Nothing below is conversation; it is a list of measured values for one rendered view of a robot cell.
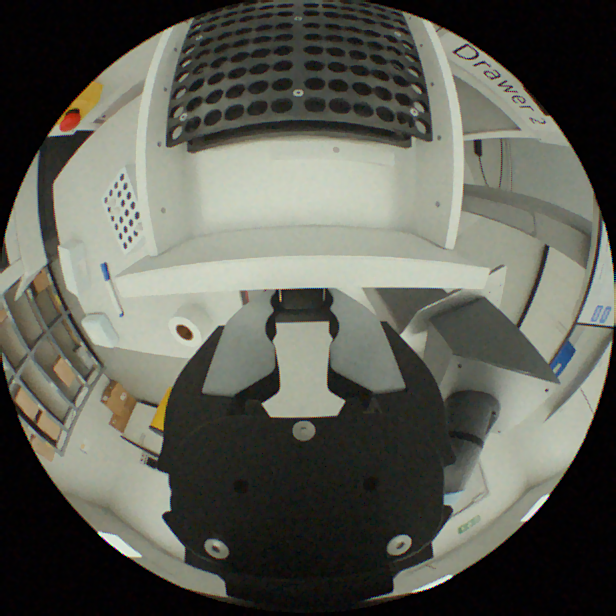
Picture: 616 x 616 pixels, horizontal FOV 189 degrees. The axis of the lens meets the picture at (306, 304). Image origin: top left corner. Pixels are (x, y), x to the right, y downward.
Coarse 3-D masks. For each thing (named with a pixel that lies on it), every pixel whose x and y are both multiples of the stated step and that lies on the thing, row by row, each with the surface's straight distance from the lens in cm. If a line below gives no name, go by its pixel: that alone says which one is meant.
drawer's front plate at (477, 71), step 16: (448, 32) 35; (448, 48) 38; (464, 48) 37; (464, 64) 40; (496, 64) 40; (496, 80) 43; (512, 80) 43; (528, 96) 46; (528, 112) 50; (544, 128) 55
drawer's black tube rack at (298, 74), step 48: (288, 0) 30; (336, 0) 24; (240, 48) 17; (288, 48) 17; (336, 48) 17; (384, 48) 18; (192, 96) 16; (240, 96) 14; (384, 96) 19; (192, 144) 18
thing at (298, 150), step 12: (276, 144) 17; (288, 144) 17; (300, 144) 17; (312, 144) 17; (324, 144) 17; (336, 144) 18; (276, 156) 17; (288, 156) 17; (300, 156) 17; (312, 156) 17; (324, 156) 17; (336, 156) 17; (348, 156) 17; (360, 156) 18; (372, 156) 18; (384, 156) 19
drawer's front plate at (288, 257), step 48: (192, 240) 19; (240, 240) 14; (288, 240) 12; (336, 240) 12; (384, 240) 14; (144, 288) 14; (192, 288) 11; (240, 288) 10; (288, 288) 10; (480, 288) 17
